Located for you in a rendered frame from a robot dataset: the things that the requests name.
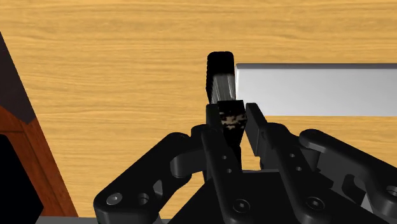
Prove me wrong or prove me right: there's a black and grey elongated tool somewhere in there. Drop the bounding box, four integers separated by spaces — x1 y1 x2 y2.
205 51 248 157

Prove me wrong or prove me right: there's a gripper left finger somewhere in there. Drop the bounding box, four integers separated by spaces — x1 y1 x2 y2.
93 103 249 224

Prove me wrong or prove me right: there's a red-brown wooden cabinet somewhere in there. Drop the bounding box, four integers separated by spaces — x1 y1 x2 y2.
0 31 79 224

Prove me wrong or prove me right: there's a white flat box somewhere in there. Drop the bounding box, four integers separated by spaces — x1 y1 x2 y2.
234 62 397 117

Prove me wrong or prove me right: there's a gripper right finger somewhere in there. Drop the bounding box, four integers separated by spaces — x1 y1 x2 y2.
244 102 397 224

